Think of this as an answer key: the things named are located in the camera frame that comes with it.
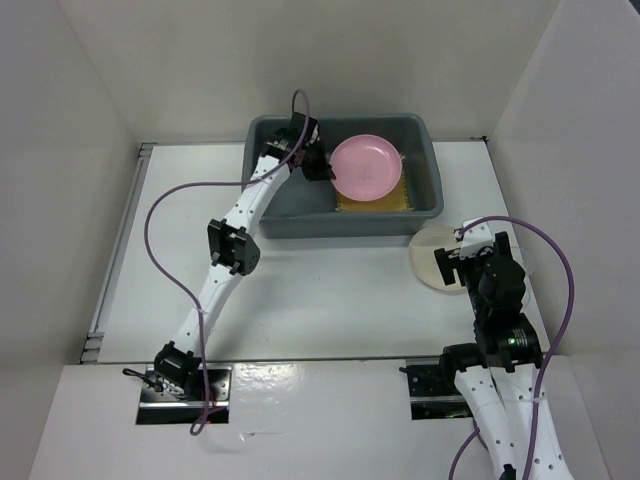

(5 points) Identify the yellow bamboo mat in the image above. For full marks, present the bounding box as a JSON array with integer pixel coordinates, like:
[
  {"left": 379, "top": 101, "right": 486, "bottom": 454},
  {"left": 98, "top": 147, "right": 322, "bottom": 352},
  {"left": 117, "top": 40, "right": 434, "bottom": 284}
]
[{"left": 331, "top": 156, "right": 411, "bottom": 213}]

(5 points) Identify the aluminium table edge rail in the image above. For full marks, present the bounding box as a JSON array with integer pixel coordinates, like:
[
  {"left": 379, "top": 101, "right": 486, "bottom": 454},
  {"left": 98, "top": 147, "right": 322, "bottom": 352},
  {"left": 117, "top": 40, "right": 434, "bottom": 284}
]
[{"left": 79, "top": 142, "right": 155, "bottom": 365}]

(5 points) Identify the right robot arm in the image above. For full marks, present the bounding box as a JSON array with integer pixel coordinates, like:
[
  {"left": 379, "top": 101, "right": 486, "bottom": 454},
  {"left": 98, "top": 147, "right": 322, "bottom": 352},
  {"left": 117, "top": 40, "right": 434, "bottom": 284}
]
[{"left": 434, "top": 222, "right": 572, "bottom": 479}]

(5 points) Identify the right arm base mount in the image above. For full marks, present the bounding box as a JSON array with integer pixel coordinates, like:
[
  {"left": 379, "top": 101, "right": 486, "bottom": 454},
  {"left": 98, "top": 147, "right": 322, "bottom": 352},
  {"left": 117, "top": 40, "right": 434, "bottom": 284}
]
[{"left": 399, "top": 358, "right": 472, "bottom": 421}]

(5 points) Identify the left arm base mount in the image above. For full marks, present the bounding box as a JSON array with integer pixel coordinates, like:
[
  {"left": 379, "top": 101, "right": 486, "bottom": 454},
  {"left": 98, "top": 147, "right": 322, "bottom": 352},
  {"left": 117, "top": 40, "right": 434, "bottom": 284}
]
[{"left": 122, "top": 364, "right": 233, "bottom": 426}]

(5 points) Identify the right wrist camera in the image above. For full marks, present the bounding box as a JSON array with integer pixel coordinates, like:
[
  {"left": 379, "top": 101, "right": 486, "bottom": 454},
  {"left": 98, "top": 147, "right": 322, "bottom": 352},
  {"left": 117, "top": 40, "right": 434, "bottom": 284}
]
[{"left": 455, "top": 222, "right": 493, "bottom": 260}]

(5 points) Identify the cream plate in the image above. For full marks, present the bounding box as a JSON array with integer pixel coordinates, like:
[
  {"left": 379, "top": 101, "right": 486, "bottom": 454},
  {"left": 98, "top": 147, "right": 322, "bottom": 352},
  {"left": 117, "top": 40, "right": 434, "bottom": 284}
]
[{"left": 409, "top": 226, "right": 464, "bottom": 293}]

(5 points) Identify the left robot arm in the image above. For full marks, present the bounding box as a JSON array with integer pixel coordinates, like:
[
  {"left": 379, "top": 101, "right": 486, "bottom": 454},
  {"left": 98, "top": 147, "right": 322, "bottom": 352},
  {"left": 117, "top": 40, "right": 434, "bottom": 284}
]
[{"left": 154, "top": 112, "right": 334, "bottom": 402}]

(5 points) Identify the pink plate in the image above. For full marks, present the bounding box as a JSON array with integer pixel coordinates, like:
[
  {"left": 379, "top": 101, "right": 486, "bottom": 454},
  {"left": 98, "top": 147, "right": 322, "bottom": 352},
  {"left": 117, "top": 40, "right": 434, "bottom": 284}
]
[{"left": 329, "top": 134, "right": 403, "bottom": 202}]

